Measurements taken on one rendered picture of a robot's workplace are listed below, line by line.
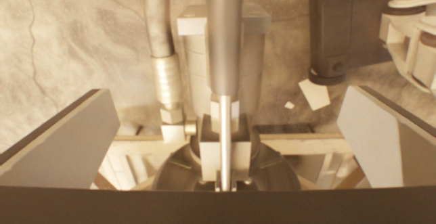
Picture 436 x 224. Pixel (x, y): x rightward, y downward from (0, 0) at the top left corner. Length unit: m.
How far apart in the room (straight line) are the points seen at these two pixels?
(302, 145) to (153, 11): 1.26
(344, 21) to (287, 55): 0.34
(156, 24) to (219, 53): 0.16
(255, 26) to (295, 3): 0.95
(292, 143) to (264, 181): 1.00
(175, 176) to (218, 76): 0.26
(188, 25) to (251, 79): 0.12
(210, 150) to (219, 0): 0.20
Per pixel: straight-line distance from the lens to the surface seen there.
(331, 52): 1.16
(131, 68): 1.38
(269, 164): 0.44
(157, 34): 0.34
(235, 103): 0.29
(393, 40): 1.08
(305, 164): 1.88
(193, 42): 0.31
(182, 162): 0.44
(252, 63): 0.32
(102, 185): 1.45
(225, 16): 0.18
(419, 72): 0.83
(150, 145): 1.43
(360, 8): 1.18
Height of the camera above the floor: 1.17
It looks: 58 degrees down
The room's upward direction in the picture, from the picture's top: 178 degrees counter-clockwise
